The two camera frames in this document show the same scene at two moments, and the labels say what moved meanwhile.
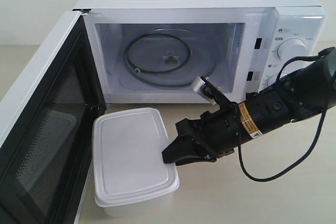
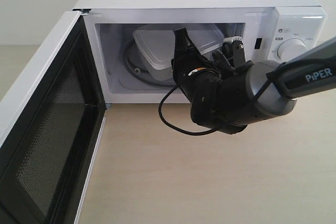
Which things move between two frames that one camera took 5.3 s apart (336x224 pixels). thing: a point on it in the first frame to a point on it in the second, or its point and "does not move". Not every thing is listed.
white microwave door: x=45 y=157 does not move
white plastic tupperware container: x=130 y=176 to x=155 y=43
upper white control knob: x=290 y=48 does not move
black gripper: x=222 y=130 to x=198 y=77
